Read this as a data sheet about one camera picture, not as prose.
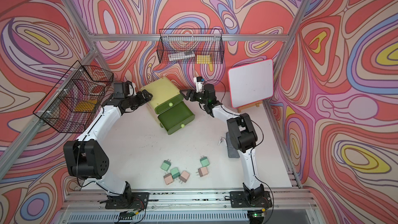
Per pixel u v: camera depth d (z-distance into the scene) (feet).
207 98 2.58
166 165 2.74
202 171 2.64
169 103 2.89
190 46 3.27
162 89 3.13
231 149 2.88
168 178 2.58
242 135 1.89
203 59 2.99
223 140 3.03
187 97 2.81
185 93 2.92
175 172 2.64
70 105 2.41
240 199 2.39
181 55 2.91
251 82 3.28
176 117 3.10
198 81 2.83
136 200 2.37
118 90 2.15
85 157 1.46
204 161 2.76
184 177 2.58
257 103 3.53
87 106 2.35
